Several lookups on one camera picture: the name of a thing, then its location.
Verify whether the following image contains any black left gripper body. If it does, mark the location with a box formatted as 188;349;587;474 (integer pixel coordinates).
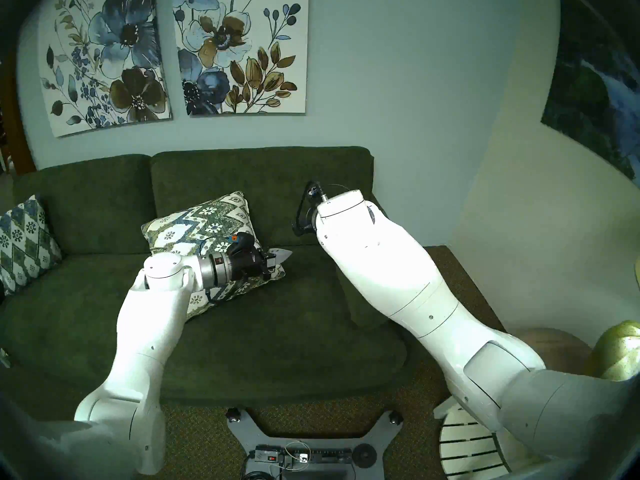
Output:
228;246;276;281

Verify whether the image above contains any zigzag patterned throw pillow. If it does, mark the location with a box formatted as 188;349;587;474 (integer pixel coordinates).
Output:
141;191;286;321

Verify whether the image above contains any dark green fabric sofa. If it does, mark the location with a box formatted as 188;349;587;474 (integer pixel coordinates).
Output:
0;145;436;410

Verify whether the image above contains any green sofa armrest cushion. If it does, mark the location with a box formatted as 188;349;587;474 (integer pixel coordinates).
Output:
345;194;436;332

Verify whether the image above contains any diamond patterned throw pillow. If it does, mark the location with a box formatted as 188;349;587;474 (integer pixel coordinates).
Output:
0;194;63;296

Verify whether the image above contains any floral canvas with brown leaves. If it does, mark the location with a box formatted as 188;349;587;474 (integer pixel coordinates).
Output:
171;0;310;117

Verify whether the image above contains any black power strip box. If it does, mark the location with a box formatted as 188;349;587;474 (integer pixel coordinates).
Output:
255;446;352;470

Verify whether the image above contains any black round base disc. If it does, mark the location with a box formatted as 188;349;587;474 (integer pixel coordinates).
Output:
352;444;377;469

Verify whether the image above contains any floral canvas with blue flowers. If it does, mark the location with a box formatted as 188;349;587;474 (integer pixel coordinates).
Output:
37;0;174;138

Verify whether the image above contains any white slatted wooden chair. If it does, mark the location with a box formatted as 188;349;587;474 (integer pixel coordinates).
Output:
433;394;506;480

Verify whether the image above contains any yellow-green ceramic lamp base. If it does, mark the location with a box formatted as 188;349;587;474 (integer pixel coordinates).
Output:
585;320;640;382

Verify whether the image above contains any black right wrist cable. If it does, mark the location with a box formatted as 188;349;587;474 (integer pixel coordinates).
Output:
292;180;351;237

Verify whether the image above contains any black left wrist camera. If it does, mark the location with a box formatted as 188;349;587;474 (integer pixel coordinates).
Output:
227;231;257;256

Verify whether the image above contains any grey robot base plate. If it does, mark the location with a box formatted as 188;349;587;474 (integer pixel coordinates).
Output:
226;408;404;480

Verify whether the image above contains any thin white looped cable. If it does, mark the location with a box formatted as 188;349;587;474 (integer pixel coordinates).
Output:
281;440;312;471

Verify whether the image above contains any waterfall landscape wall picture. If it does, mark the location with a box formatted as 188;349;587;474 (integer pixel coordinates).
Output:
540;0;640;190

